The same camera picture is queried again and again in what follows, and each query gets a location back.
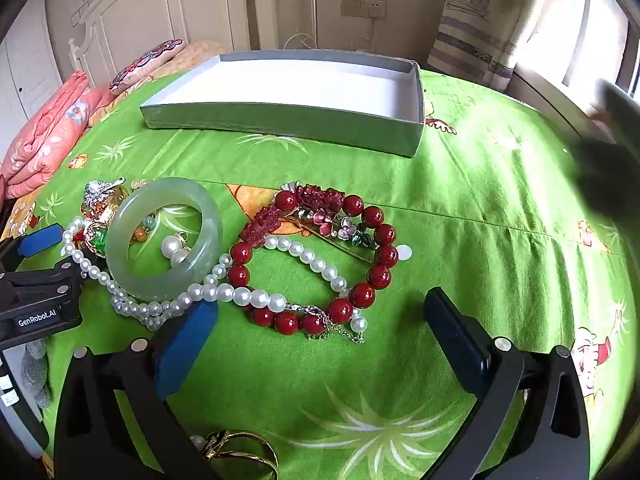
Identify printed curtain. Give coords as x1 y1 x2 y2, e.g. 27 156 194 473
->
426 0 587 94

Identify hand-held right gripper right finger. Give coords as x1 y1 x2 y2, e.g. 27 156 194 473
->
424 287 592 480

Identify pink floral quilt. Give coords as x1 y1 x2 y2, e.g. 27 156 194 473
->
0 70 113 202

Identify pearl earrings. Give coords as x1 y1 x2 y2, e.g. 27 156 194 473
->
160 231 195 269

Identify enamel flower brooch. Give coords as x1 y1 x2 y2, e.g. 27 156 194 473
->
284 207 375 264

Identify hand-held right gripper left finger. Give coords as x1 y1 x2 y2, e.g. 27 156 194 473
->
52 300 221 480

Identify gold red string bracelet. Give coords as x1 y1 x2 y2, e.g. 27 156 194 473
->
74 185 132 262

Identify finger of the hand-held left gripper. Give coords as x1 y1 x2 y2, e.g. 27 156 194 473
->
0 224 65 273
0 259 85 313

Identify white cable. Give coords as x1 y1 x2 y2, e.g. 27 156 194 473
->
284 19 378 54

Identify blurred grey object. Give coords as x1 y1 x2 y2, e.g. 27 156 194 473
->
570 77 640 222

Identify cream wooden headboard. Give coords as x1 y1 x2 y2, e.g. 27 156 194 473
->
68 0 254 88

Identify pale green jade bangle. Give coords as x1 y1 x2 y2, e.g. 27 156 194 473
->
105 177 224 302

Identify green printed bedsheet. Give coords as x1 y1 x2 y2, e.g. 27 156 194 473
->
0 62 632 480

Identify silver pearl bow brooch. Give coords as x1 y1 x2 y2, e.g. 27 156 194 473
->
81 176 127 211

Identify embroidered pillow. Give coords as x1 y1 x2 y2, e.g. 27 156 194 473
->
108 38 186 95

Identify yellow patterned pillow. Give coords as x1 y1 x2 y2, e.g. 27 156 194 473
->
120 41 233 98

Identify window frame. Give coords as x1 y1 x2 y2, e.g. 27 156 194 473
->
512 0 640 133

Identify white pearl necklace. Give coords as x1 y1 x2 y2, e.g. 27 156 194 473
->
61 216 370 345

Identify dark red bead bracelet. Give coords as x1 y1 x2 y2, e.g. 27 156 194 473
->
226 183 399 337

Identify white wardrobe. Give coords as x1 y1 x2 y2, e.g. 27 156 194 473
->
0 0 65 161

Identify multicolour jade bead bracelet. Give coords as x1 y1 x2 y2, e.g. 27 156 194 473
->
127 177 161 245

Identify silver cardboard box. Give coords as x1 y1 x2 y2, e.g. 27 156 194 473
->
140 49 426 158

